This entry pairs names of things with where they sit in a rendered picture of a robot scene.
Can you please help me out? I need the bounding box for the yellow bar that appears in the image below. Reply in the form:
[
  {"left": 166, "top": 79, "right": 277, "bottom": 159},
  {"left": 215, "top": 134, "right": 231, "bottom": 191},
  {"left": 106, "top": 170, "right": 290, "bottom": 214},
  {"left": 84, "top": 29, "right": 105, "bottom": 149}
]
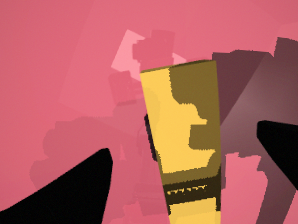
[{"left": 140, "top": 59, "right": 222, "bottom": 224}]

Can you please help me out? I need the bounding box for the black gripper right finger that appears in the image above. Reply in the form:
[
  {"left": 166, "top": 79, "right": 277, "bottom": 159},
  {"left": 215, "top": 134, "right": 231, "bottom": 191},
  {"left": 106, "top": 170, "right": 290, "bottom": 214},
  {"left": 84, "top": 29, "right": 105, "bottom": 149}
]
[{"left": 257, "top": 120, "right": 298, "bottom": 189}]

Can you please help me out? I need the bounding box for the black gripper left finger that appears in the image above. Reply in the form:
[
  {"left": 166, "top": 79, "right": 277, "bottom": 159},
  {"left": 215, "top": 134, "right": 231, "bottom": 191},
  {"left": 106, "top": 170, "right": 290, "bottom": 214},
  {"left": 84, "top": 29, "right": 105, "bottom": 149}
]
[{"left": 0, "top": 148, "right": 113, "bottom": 224}]

